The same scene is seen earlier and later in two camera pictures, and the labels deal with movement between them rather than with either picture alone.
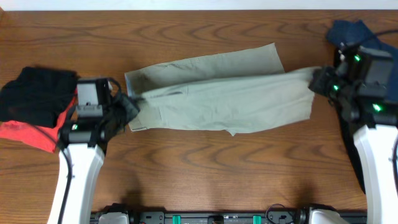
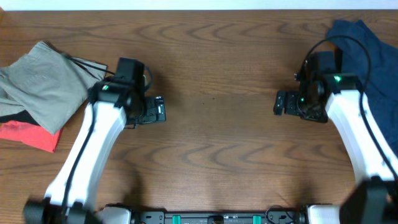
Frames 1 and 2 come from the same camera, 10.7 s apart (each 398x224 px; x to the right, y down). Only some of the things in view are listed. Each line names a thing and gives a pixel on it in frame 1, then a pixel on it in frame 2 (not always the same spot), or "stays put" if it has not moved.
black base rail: [358, 216] stays put
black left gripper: [123, 109] -> [156, 110]
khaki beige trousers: [225, 91] -> [47, 86]
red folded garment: [45, 137] stays put
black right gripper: [321, 84] -> [283, 103]
